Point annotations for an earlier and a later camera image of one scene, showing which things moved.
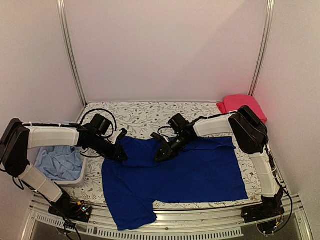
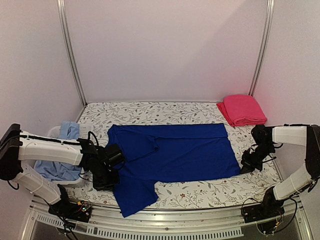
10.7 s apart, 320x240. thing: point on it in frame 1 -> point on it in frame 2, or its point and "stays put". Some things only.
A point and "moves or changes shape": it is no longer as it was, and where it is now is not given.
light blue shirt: (60, 163) stays put
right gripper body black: (179, 144) -> (255, 160)
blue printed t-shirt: (208, 170) moves or changes shape
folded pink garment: (233, 102) stays put
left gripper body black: (105, 151) -> (103, 179)
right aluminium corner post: (269, 18) stays put
